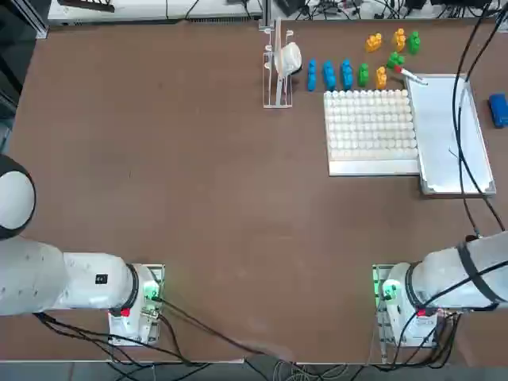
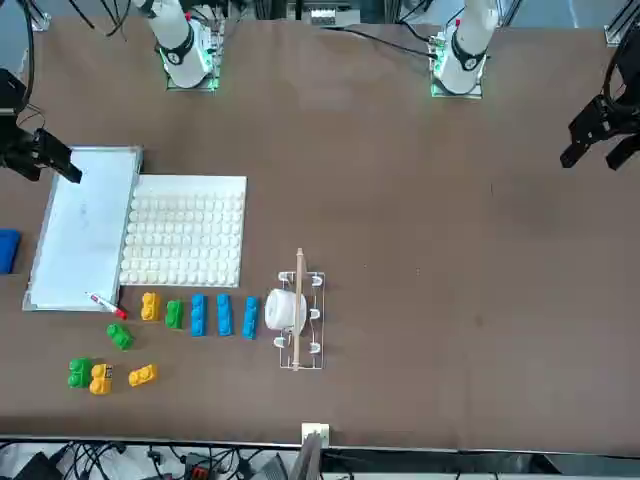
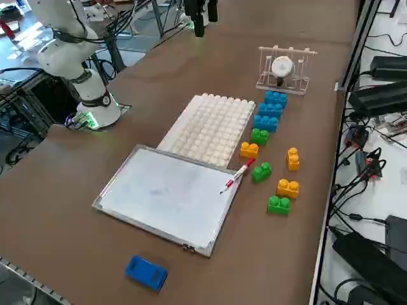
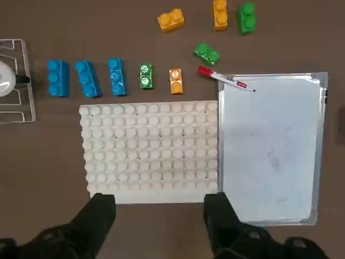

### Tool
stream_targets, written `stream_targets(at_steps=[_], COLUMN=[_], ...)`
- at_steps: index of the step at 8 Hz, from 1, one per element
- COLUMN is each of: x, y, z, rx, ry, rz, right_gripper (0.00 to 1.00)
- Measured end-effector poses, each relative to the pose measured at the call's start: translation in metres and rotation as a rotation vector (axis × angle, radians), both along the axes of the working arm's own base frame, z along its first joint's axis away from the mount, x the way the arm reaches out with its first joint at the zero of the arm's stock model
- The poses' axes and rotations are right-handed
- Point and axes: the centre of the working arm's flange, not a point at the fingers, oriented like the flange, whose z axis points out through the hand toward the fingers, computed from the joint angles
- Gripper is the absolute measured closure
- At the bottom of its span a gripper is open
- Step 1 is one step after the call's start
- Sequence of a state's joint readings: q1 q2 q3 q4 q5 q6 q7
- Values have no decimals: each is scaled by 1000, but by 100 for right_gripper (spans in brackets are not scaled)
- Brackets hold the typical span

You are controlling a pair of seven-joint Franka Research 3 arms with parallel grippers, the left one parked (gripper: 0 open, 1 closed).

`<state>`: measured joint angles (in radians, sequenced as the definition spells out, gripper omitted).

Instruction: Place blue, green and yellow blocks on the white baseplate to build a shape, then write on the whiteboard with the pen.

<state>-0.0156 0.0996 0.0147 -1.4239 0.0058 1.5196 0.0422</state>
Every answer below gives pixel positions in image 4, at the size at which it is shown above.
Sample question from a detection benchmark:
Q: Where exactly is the red capped marker pen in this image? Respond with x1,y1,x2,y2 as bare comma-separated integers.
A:
197,66,256,93

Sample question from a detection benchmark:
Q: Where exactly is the white cup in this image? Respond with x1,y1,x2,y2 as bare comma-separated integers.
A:
0,59,31,98

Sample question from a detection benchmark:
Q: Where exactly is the yellow two-stud block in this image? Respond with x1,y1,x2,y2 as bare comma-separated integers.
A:
212,0,229,32
168,68,185,94
157,8,185,34

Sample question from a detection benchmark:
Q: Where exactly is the whiteboard with metal frame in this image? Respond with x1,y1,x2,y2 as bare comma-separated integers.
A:
217,71,329,227

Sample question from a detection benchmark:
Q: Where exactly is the green two-stud block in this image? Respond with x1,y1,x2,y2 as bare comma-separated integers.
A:
194,40,220,66
138,63,156,90
236,2,257,36

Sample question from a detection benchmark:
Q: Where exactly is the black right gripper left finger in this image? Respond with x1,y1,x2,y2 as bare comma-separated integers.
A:
0,193,116,259

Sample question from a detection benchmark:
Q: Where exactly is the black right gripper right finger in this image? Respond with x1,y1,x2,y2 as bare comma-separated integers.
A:
203,193,331,259

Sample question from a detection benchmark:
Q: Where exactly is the white studded baseplate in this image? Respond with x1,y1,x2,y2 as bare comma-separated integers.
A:
78,100,219,205

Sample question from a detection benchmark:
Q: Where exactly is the blue three-stud block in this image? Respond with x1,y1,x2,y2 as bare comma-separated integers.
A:
46,59,70,98
107,57,129,97
74,59,102,99

